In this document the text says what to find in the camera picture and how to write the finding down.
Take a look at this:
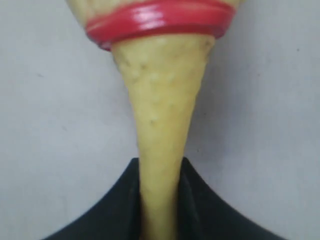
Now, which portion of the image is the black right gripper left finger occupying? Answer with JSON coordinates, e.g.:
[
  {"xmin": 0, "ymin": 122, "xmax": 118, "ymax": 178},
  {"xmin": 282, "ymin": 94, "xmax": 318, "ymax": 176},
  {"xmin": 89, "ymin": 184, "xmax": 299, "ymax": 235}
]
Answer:
[{"xmin": 46, "ymin": 158, "xmax": 141, "ymax": 240}]

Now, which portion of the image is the yellow rubber chicken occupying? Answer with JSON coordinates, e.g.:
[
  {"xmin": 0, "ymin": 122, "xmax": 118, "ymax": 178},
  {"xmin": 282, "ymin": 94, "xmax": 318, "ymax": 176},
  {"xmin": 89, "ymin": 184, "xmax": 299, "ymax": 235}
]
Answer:
[{"xmin": 67, "ymin": 0, "xmax": 241, "ymax": 240}]

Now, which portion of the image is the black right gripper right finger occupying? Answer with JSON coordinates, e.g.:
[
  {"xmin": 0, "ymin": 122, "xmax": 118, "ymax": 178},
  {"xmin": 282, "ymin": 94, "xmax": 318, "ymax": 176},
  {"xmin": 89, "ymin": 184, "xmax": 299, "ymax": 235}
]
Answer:
[{"xmin": 177, "ymin": 157, "xmax": 283, "ymax": 240}]

